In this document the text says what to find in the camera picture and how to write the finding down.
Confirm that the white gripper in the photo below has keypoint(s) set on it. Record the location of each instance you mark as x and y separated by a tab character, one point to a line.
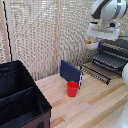
103	31

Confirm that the yellow food piece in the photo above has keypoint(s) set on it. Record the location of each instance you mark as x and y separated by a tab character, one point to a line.
88	42

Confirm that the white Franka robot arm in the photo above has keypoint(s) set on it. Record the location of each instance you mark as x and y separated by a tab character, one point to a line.
106	8

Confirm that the grey box on rack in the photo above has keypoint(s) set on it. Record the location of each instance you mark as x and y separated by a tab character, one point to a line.
116	45

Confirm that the dark blue box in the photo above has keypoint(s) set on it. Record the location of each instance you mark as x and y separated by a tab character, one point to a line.
68	73

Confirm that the red plastic cup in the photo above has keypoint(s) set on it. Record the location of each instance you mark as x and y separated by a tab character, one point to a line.
73	89

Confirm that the woven folding screen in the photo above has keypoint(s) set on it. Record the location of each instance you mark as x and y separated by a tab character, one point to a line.
28	33

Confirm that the black fabric storage box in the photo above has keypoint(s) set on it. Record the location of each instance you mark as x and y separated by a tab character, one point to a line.
20	100

